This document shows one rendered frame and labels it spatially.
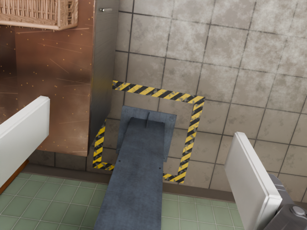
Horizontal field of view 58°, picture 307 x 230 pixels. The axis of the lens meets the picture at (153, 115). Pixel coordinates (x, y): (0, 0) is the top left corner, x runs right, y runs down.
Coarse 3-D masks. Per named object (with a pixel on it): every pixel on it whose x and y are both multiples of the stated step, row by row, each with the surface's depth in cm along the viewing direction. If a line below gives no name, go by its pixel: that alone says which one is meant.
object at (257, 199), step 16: (240, 144) 17; (240, 160) 17; (256, 160) 16; (240, 176) 16; (256, 176) 14; (240, 192) 16; (256, 192) 14; (272, 192) 13; (240, 208) 16; (256, 208) 14; (272, 208) 13; (256, 224) 13
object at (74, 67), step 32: (96, 0) 87; (0, 32) 91; (32, 32) 90; (64, 32) 90; (96, 32) 96; (0, 64) 95; (32, 64) 94; (64, 64) 94; (96, 64) 103; (0, 96) 99; (32, 96) 99; (64, 96) 98; (96, 96) 111; (64, 128) 103; (96, 128) 120
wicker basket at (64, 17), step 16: (0, 0) 87; (16, 0) 86; (32, 0) 86; (48, 0) 86; (64, 0) 75; (0, 16) 79; (16, 16) 86; (32, 16) 88; (48, 16) 88; (64, 16) 77
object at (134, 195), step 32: (160, 96) 157; (192, 96) 156; (128, 128) 147; (160, 128) 154; (192, 128) 163; (96, 160) 175; (128, 160) 118; (160, 160) 122; (128, 192) 98; (160, 192) 102; (96, 224) 82; (128, 224) 84; (160, 224) 87
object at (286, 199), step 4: (272, 176) 16; (272, 180) 15; (276, 180) 16; (276, 184) 15; (280, 184) 15; (276, 188) 15; (280, 188) 15; (284, 188) 15; (280, 192) 14; (284, 192) 15; (284, 196) 14; (288, 196) 14; (284, 200) 14; (288, 200) 14; (280, 204) 14; (284, 204) 14; (280, 208) 13; (276, 212) 13
